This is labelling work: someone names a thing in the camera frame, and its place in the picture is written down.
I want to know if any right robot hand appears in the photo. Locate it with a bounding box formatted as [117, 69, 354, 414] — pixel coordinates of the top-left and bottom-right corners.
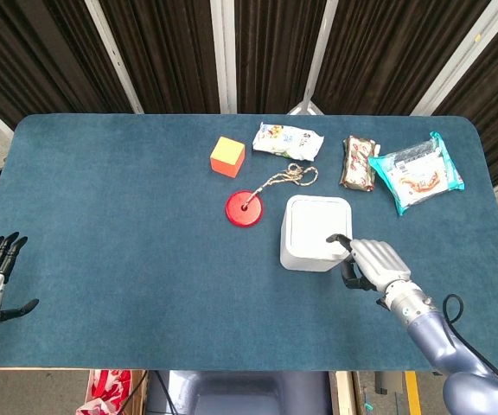
[325, 233, 412, 292]

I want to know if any orange yellow cube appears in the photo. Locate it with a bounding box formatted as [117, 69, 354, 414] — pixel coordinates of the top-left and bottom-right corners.
[209, 136, 246, 179]

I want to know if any white snack bag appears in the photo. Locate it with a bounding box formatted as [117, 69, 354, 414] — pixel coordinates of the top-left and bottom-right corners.
[252, 122, 325, 163]

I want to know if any teal clear snack package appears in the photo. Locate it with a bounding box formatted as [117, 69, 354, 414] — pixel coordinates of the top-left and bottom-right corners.
[367, 131, 466, 217]

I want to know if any wooden board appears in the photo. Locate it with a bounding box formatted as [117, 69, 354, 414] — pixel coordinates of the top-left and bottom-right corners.
[328, 371, 357, 415]

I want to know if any brown red snack packet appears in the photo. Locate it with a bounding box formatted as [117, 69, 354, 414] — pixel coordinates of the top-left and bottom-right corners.
[340, 135, 381, 193]

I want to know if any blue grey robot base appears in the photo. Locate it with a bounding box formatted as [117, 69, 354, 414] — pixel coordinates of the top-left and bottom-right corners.
[147, 370, 333, 415]

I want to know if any red white plastic bag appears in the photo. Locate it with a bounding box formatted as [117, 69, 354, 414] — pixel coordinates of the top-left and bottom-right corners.
[74, 369, 134, 415]

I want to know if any beige braided rope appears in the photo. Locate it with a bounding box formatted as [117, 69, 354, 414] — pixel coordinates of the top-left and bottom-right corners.
[243, 163, 319, 211]

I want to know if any blue table mat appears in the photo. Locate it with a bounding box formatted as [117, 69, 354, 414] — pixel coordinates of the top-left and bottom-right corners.
[0, 113, 498, 373]

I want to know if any white lidded box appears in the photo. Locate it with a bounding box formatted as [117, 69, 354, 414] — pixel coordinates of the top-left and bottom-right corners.
[279, 194, 354, 273]

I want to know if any red disc with hole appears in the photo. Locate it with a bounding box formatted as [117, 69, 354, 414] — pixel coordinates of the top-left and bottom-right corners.
[225, 189, 265, 227]

